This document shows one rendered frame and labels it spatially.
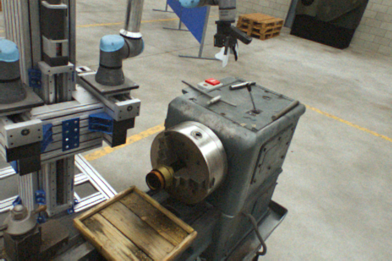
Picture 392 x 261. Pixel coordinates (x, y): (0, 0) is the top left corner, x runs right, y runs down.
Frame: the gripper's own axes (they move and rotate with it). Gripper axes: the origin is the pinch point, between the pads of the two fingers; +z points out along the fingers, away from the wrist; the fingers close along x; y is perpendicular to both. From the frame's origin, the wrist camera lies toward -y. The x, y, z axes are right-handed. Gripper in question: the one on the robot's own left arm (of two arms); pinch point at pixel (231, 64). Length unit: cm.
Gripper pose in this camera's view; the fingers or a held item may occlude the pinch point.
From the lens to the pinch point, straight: 155.3
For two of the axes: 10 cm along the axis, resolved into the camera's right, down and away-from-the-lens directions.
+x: -4.9, 3.3, -8.1
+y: -8.7, -1.4, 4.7
